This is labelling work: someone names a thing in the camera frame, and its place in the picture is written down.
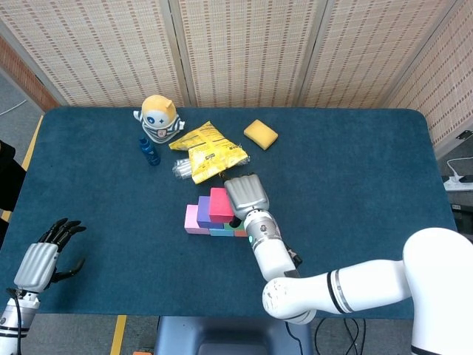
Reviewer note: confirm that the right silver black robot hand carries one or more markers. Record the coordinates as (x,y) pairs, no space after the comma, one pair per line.
(247,196)

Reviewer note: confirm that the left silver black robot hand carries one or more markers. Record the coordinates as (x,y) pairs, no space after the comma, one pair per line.
(37,264)

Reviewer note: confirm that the red foam cube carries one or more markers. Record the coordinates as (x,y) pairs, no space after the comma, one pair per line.
(220,205)

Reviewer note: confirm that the green foam cube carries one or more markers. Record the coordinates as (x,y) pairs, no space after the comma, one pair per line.
(227,226)

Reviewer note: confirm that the orange foam cube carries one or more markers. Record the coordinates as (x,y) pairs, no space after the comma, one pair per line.
(240,233)

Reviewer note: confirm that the purple foam cube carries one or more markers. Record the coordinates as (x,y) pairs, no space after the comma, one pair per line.
(203,212)

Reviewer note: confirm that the pink foam cube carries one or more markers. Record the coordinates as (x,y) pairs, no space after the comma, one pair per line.
(190,220)

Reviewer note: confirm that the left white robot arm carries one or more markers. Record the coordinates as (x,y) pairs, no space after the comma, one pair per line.
(11,321)

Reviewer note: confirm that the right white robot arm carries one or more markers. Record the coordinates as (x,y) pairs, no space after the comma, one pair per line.
(273,259)

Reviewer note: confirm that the light blue foam cube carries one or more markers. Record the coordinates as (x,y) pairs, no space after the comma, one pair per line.
(221,232)

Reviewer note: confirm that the yellow snack bag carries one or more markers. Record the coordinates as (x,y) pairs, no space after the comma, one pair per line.
(208,153)

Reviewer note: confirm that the yellow sponge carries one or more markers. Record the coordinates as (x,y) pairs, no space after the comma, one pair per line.
(260,134)

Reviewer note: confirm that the bundle of clear straws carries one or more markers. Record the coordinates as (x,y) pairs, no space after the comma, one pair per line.
(181,170)

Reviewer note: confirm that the teal felt table cloth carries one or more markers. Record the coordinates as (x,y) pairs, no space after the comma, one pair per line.
(332,166)

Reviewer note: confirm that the person in black clothes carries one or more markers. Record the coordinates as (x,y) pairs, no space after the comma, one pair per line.
(9,177)

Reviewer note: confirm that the blue spray bottle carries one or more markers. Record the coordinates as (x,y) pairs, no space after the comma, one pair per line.
(149,152)

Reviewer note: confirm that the yellow plush robot toy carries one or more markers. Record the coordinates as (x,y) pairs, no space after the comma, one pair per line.
(159,118)

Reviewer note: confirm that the small orange object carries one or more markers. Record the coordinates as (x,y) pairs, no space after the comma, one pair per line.
(142,353)

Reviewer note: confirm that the grey robot torso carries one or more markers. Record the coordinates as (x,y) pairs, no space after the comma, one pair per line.
(233,336)

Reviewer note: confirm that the woven bamboo folding screen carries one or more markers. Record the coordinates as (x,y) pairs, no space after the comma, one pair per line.
(244,51)

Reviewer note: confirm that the white power strip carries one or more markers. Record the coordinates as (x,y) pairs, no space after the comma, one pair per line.
(456,183)

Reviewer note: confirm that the black box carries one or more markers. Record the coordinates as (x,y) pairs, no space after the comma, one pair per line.
(463,216)

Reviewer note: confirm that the black screen bracket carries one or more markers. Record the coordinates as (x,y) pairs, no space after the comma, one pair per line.
(465,135)

